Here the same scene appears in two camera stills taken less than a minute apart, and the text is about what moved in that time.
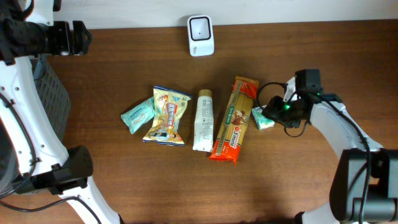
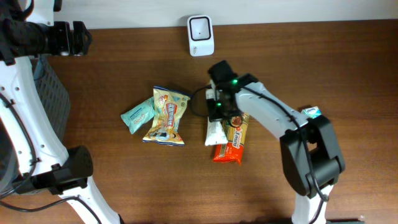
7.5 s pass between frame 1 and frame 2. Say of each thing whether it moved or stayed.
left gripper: stayed
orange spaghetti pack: stayed
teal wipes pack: stayed
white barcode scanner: stayed
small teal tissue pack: moved
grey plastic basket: stayed
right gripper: moved
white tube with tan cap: moved
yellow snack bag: stayed
